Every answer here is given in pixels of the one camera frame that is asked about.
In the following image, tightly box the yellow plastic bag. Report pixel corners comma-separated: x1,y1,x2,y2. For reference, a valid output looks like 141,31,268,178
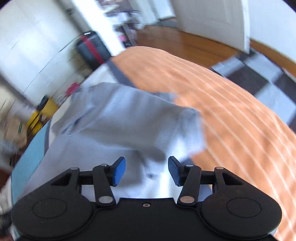
26,111,45,135

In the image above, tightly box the white door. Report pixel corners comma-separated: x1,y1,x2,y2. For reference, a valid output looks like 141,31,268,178
171,0,250,52

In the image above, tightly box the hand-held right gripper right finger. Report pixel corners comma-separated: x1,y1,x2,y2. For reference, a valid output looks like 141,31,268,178
168,156,244,207

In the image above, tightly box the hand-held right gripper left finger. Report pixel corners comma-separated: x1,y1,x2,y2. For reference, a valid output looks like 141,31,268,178
50,156,126,208

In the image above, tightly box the white wardrobe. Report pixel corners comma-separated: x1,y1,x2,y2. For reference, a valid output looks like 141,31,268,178
0,0,93,100

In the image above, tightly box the yellow bin with black liner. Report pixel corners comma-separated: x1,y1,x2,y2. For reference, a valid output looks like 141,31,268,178
36,95,59,117

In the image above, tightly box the black suitcase with red trim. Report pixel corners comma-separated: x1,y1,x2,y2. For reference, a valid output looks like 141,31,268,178
74,31,112,71

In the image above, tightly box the brown paper bag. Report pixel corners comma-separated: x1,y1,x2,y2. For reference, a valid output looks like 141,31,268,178
3,115,29,150

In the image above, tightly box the metal storage rack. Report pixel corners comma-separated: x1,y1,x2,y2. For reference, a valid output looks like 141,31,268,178
109,7,141,48

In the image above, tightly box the grey knit shirt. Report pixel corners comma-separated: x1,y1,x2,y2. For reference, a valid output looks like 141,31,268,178
22,82,207,200

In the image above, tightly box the checkered floor rug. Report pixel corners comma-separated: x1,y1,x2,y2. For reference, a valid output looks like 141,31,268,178
209,50,296,127

